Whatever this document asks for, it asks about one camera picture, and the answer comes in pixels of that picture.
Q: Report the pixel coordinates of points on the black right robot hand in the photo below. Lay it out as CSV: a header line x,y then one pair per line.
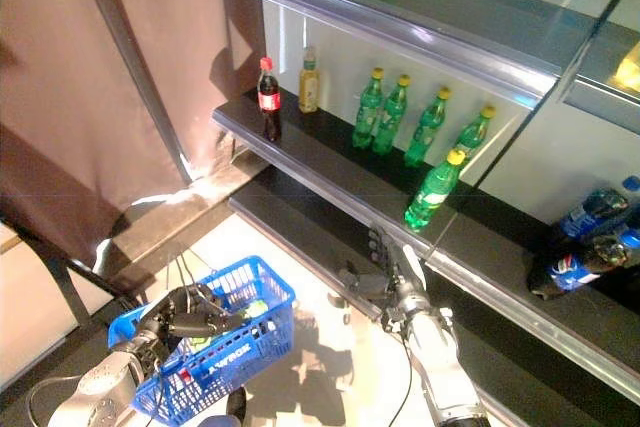
x,y
395,282

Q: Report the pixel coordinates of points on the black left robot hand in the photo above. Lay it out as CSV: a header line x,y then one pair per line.
x,y
190,319

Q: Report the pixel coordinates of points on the blue plastic shopping basket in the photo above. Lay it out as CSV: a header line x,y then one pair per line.
x,y
240,347

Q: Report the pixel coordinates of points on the green drink can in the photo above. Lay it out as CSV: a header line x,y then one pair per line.
x,y
252,308

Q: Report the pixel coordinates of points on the green soda bottle yellow cap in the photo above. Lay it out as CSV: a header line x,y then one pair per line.
x,y
367,109
432,192
391,118
472,134
425,129

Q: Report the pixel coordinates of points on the grey robot left leg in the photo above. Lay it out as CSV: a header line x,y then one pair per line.
x,y
235,407

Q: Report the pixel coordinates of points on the grey stone plinth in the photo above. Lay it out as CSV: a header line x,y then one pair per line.
x,y
190,212

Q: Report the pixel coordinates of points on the dark cola bottle blue cap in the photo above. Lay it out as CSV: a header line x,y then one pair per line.
x,y
580,267
592,212

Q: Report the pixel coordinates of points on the small yellow tea bottle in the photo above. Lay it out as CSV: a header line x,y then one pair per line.
x,y
308,82

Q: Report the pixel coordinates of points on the grey metal pole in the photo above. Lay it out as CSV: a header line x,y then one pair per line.
x,y
135,62

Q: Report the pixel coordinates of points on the brown fabric curtain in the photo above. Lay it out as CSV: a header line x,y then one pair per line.
x,y
60,72

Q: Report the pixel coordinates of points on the large yellow tea bottle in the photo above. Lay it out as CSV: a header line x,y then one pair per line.
x,y
627,67

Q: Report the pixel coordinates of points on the black metal shelf bracket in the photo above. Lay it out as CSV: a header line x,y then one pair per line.
x,y
70,272

